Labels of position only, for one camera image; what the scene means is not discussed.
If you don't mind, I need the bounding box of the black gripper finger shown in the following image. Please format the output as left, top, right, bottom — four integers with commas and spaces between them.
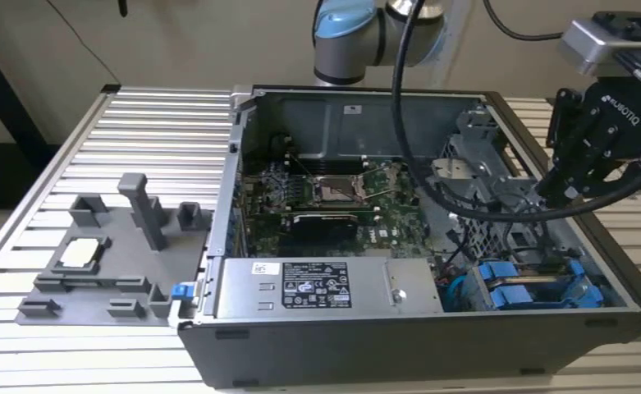
571, 150, 632, 198
535, 87, 585, 208

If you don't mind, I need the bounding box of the hard disk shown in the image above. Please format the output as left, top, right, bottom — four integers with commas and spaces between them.
476, 258, 601, 291

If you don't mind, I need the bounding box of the blue disk carrier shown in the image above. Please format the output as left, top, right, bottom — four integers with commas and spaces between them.
489, 286, 608, 312

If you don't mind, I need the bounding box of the grey perforated drive cage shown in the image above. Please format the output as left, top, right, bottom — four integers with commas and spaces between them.
430, 102, 547, 263

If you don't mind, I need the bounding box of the metal socket cover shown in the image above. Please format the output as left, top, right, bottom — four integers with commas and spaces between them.
352, 161, 405, 205

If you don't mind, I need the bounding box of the green motherboard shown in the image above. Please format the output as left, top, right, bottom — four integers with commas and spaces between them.
241, 158, 442, 259

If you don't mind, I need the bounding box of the CPU socket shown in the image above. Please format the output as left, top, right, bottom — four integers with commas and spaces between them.
309, 174, 374, 205

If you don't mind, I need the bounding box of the thin metal locking lever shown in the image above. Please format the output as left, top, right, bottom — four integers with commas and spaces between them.
290, 152, 317, 181

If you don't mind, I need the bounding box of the black graphics card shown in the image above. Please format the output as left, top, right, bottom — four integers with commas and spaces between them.
278, 209, 381, 259

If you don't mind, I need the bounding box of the dark grey PC case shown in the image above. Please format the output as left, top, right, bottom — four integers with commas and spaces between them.
176, 84, 641, 390

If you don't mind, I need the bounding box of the silver power supply unit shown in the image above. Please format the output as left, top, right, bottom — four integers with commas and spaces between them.
213, 257, 445, 319

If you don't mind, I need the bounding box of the blue case latch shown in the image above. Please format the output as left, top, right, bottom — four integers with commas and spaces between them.
170, 282, 196, 303

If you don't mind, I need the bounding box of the grey plastic parts rack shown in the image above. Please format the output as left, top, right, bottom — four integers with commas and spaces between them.
17, 172, 217, 328

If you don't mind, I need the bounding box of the silver CPU chip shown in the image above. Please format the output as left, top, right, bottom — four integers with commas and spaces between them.
59, 238, 103, 268

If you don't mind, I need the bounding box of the black box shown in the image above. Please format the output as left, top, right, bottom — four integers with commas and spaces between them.
0, 142, 62, 211

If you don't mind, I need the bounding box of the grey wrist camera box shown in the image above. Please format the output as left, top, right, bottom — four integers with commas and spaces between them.
557, 18, 641, 78

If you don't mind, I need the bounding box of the thin black camera cable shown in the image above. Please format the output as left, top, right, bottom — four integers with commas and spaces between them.
480, 0, 568, 41

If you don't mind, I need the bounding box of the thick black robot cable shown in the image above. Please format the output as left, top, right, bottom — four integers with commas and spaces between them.
389, 0, 641, 226

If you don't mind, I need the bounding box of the black disk wire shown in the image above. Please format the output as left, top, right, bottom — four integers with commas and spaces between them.
444, 192, 547, 266

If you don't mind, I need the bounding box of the blue disk wire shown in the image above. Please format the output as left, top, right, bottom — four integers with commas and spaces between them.
442, 273, 468, 309

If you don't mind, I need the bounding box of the thin black wall cable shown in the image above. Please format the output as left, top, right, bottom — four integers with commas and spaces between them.
45, 0, 123, 87

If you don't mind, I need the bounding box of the black furniture post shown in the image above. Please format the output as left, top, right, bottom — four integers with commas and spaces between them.
0, 23, 46, 165

